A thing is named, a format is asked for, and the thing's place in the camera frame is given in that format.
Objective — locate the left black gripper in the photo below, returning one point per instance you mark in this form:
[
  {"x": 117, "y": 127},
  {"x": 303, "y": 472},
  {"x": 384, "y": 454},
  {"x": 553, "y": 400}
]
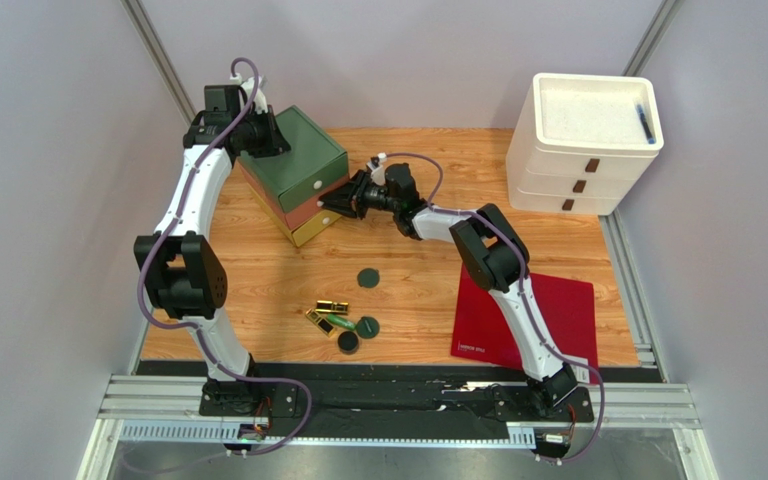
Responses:
[{"x": 277, "y": 141}]

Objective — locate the white three-drawer organizer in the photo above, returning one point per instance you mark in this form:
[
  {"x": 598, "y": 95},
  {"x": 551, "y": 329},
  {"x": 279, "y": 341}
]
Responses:
[{"x": 578, "y": 146}]

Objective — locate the green lipstick tube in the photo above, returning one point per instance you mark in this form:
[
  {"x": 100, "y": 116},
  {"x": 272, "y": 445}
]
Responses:
[{"x": 341, "y": 322}]

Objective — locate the gold rectangular case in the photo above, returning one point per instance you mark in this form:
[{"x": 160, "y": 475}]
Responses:
[
  {"x": 320, "y": 321},
  {"x": 332, "y": 307}
]

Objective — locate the dark green round compact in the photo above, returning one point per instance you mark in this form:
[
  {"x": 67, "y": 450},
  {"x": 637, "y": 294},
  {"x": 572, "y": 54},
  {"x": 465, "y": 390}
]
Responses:
[{"x": 368, "y": 278}]

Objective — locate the pink drawer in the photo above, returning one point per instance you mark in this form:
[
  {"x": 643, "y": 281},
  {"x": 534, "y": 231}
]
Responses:
[{"x": 297, "y": 216}]

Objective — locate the black round compact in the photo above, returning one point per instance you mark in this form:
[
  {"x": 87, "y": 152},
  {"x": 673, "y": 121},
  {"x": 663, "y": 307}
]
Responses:
[{"x": 348, "y": 342}]

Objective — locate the aluminium frame rail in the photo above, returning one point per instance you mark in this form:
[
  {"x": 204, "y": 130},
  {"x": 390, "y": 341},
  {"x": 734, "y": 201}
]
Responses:
[{"x": 165, "y": 408}]

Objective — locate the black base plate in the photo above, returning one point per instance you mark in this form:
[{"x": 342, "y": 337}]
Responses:
[{"x": 399, "y": 402}]

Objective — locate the gold rectangular case lower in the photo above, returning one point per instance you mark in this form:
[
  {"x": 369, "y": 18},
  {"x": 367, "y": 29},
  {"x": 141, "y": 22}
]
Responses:
[{"x": 320, "y": 321}]

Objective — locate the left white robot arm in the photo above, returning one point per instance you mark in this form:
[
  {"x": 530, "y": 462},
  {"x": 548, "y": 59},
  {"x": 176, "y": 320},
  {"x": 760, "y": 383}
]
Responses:
[{"x": 182, "y": 284}]

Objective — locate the yellow bottom drawer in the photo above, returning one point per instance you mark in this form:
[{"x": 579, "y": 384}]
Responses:
[{"x": 307, "y": 231}]

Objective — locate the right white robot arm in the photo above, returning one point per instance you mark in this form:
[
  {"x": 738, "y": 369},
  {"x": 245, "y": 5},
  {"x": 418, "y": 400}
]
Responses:
[{"x": 495, "y": 258}]

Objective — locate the blue pen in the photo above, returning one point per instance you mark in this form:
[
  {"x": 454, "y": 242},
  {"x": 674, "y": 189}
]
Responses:
[{"x": 643, "y": 119}]

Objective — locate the gold rectangular case upper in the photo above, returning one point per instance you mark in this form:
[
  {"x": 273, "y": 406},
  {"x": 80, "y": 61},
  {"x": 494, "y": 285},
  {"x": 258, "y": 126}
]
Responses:
[{"x": 332, "y": 307}]

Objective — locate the green top drawer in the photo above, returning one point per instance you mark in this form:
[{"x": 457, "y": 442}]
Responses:
[{"x": 314, "y": 162}]

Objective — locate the red mirror board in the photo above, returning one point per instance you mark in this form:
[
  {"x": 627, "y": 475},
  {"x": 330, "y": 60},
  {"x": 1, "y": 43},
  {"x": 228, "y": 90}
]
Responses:
[{"x": 481, "y": 333}]

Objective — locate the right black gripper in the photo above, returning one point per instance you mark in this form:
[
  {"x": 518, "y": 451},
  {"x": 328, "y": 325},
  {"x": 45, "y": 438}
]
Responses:
[{"x": 360, "y": 197}]

